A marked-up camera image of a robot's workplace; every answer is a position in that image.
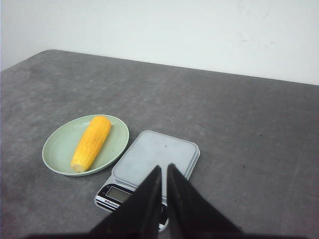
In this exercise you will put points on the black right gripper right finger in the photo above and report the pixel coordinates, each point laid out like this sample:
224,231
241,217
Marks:
190,215

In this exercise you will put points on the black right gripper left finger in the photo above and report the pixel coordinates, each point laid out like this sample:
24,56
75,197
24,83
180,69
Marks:
138,217

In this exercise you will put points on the yellow corn cob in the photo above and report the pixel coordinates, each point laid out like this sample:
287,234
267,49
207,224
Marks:
90,144

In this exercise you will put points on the silver digital kitchen scale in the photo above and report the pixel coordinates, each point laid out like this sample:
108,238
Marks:
149,149

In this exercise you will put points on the green shallow plate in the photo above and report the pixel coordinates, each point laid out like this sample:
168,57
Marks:
58,150

